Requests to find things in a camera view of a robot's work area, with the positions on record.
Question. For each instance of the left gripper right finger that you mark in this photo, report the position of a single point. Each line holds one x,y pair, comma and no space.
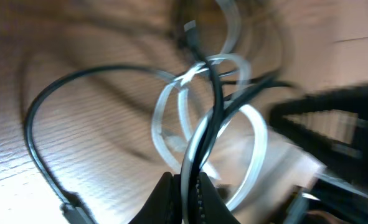
205,205

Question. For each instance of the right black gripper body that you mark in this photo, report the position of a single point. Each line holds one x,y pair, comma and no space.
329,200

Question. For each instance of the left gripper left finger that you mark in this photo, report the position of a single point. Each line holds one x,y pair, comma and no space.
163,206

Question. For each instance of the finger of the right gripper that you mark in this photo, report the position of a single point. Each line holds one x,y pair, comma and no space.
332,126

